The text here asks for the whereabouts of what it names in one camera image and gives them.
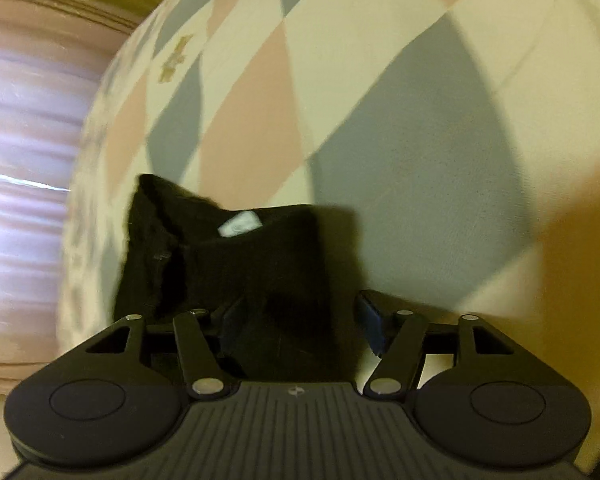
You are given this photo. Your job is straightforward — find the black trousers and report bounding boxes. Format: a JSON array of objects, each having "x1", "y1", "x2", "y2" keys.
[{"x1": 112, "y1": 174, "x2": 363, "y2": 382}]

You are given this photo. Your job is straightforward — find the checkered bed quilt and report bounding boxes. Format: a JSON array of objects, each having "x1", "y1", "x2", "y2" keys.
[{"x1": 57, "y1": 0, "x2": 600, "y2": 356}]

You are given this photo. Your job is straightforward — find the pink curtain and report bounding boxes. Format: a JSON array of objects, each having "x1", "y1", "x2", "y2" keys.
[{"x1": 0, "y1": 0, "x2": 140, "y2": 394}]

